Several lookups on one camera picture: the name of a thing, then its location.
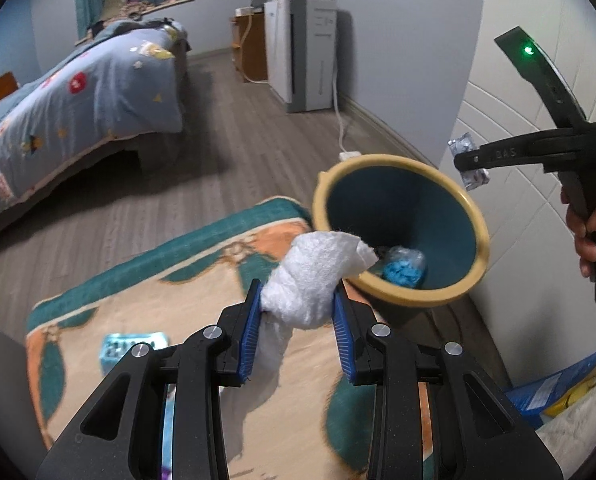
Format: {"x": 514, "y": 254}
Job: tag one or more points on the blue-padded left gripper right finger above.
{"x": 476, "y": 431}

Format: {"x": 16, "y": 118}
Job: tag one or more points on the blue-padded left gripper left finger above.
{"x": 117, "y": 432}

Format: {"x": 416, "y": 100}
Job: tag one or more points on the blue pill blister pack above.
{"x": 115, "y": 345}

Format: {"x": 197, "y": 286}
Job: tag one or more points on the silver foil wrapper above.
{"x": 462, "y": 149}

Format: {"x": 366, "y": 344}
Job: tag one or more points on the clear bag with blue trash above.
{"x": 404, "y": 267}

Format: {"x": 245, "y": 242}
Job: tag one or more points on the white tissue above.
{"x": 299, "y": 293}

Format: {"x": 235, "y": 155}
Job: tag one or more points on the purple spray bottle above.
{"x": 167, "y": 436}

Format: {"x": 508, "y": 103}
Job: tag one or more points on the yellow and teal trash bin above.
{"x": 390, "y": 201}

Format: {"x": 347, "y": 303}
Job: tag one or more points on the person's right hand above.
{"x": 582, "y": 230}

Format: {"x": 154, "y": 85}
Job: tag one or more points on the blue and yellow bag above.
{"x": 541, "y": 401}

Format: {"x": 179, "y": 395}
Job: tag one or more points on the patterned quilted cushion mat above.
{"x": 305, "y": 422}

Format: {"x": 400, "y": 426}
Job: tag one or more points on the white grey air purifier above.
{"x": 300, "y": 41}

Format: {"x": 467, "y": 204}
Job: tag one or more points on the bed with blue floral duvet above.
{"x": 120, "y": 85}

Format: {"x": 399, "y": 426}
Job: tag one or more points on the wooden side cabinet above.
{"x": 249, "y": 46}

